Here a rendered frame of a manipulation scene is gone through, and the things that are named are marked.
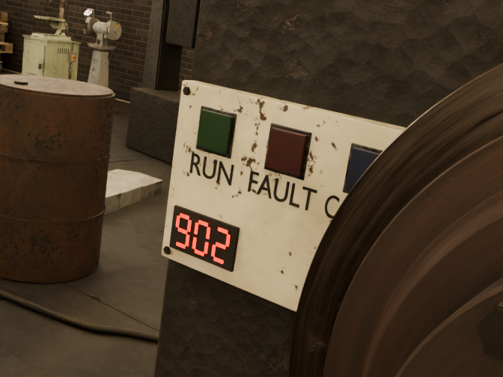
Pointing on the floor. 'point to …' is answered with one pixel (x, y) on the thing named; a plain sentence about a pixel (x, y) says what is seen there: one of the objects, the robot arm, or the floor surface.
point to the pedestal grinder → (101, 74)
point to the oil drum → (52, 176)
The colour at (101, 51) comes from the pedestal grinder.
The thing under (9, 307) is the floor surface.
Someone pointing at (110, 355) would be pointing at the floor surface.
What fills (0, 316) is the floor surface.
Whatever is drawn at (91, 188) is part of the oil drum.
